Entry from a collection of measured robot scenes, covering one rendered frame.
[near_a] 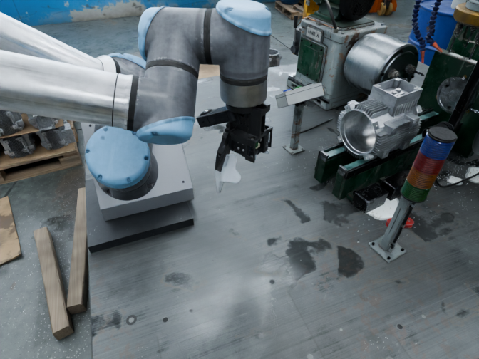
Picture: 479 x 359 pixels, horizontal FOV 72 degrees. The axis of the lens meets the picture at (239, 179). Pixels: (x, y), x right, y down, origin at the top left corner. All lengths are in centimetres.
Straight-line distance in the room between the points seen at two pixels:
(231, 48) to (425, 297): 82
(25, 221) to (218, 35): 218
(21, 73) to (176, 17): 24
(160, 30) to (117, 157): 35
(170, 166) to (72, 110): 59
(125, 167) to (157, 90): 33
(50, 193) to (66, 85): 218
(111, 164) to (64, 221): 163
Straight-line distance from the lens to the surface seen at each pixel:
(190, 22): 59
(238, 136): 66
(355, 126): 127
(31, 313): 210
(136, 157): 84
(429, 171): 88
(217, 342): 89
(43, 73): 56
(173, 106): 54
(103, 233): 110
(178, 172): 110
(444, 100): 161
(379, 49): 154
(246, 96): 61
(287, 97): 122
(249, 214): 112
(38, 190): 277
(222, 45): 58
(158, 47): 59
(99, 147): 85
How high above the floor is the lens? 162
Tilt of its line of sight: 41 degrees down
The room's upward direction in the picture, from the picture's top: straight up
